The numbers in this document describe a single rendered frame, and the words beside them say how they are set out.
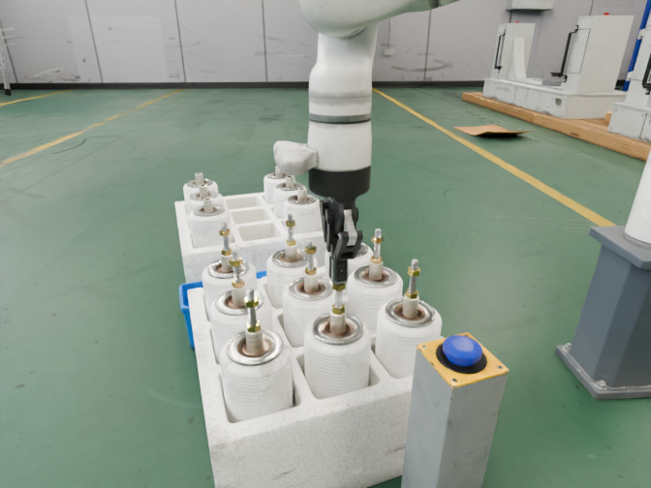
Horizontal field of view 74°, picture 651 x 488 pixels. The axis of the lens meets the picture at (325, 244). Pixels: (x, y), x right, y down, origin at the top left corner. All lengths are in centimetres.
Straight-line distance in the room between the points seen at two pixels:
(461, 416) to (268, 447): 25
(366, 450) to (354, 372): 13
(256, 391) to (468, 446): 26
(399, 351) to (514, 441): 31
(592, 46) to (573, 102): 39
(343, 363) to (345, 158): 28
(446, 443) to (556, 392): 51
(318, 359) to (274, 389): 7
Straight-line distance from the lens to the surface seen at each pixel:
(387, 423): 67
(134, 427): 90
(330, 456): 67
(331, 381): 62
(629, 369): 102
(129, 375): 101
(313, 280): 70
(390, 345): 66
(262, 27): 695
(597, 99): 408
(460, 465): 57
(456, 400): 48
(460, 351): 48
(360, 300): 74
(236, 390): 60
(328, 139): 48
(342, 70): 48
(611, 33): 406
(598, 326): 99
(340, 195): 49
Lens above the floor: 62
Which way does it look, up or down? 25 degrees down
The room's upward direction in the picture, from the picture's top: straight up
